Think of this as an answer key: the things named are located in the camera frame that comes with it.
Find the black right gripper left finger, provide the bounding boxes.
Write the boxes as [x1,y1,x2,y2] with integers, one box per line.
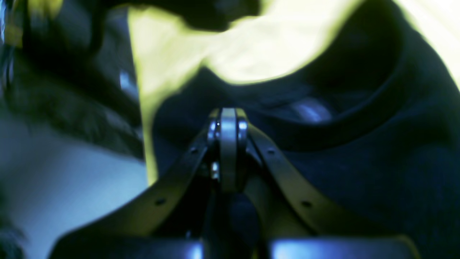
[50,108,230,259]

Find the black T-shirt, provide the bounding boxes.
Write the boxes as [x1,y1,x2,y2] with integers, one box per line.
[152,0,460,259]

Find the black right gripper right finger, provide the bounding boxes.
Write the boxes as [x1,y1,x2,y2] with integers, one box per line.
[228,108,420,259]

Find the yellow tablecloth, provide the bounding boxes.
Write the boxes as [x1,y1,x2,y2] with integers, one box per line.
[128,0,459,184]

